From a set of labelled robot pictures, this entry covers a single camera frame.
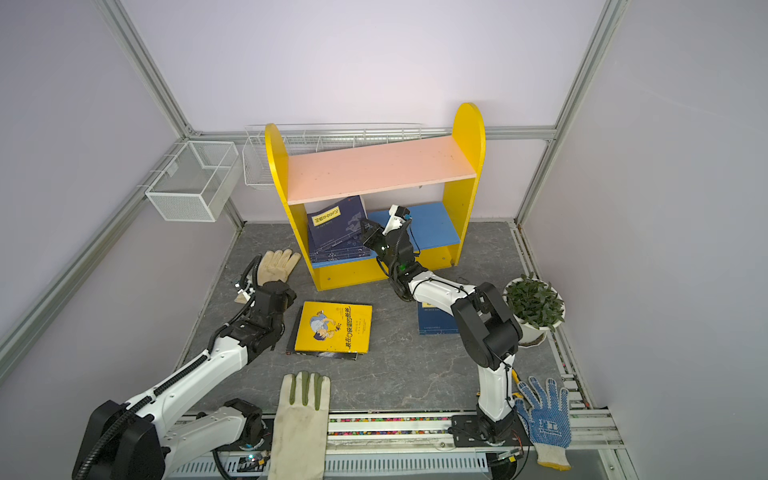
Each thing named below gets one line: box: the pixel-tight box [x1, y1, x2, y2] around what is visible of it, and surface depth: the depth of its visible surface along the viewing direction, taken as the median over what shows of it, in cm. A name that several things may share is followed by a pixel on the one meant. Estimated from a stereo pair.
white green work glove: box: [267, 371, 331, 480], surface depth 75 cm
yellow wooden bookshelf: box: [265, 103, 486, 291], surface depth 88 cm
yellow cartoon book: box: [294, 301, 373, 353], surface depth 88 cm
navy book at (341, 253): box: [310, 244, 377, 267], surface depth 91 cm
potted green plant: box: [503, 272, 566, 348], surface depth 80 cm
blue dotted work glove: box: [515, 376, 572, 471], surface depth 77 cm
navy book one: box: [307, 195, 368, 249], surface depth 90 cm
